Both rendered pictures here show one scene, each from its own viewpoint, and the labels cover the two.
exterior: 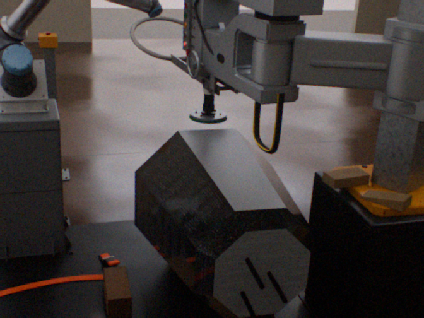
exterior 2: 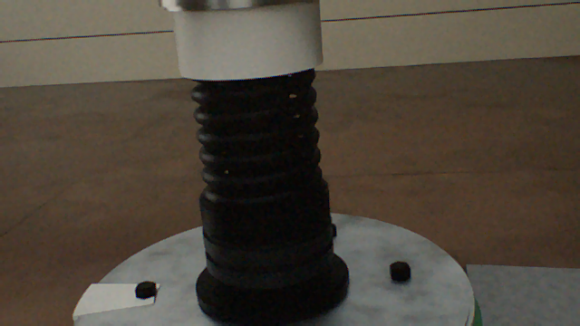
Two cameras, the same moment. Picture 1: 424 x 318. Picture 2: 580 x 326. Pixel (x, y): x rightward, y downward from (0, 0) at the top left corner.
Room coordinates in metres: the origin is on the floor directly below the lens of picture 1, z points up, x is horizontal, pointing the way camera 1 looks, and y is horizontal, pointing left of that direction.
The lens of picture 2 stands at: (3.21, 0.33, 1.05)
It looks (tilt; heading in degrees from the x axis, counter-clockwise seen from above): 18 degrees down; 297
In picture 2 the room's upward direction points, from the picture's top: 5 degrees counter-clockwise
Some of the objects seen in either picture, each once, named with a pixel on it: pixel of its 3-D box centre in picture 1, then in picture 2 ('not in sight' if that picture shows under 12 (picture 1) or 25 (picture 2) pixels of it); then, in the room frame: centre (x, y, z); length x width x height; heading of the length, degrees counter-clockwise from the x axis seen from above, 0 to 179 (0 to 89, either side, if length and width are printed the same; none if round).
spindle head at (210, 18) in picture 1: (218, 39); not in sight; (3.29, 0.04, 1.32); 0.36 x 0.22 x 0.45; 27
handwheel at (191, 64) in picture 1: (199, 64); not in sight; (3.20, 0.13, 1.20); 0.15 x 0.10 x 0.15; 27
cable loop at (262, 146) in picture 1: (267, 120); not in sight; (2.77, -0.22, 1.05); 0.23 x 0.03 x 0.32; 27
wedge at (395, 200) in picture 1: (385, 196); not in sight; (2.53, -0.76, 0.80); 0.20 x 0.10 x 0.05; 55
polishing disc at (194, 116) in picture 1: (208, 115); (275, 300); (3.36, 0.07, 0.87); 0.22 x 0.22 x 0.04
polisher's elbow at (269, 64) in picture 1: (272, 59); not in sight; (2.77, -0.22, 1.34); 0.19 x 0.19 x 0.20
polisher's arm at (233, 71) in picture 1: (242, 55); not in sight; (3.00, -0.09, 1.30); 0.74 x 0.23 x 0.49; 27
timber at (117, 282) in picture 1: (117, 291); not in sight; (2.73, 0.49, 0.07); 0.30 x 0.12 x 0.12; 15
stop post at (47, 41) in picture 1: (52, 108); not in sight; (4.30, 1.24, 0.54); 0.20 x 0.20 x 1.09; 17
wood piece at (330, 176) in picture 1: (346, 177); not in sight; (2.71, -0.61, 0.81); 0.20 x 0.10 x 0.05; 115
